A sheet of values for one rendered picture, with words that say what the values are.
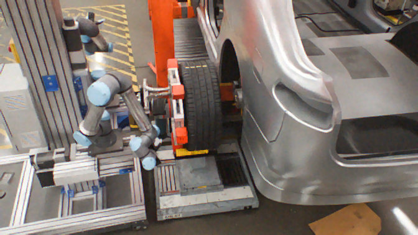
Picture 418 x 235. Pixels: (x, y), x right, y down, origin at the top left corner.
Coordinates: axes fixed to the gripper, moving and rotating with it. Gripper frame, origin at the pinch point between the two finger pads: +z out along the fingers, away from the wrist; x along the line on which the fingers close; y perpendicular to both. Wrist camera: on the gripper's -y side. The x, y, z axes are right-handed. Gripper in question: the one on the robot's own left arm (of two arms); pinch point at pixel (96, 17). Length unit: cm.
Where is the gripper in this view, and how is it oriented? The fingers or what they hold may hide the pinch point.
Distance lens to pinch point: 318.8
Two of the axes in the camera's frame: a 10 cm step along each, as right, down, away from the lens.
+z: 0.2, -6.1, 7.9
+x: 9.9, 1.3, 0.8
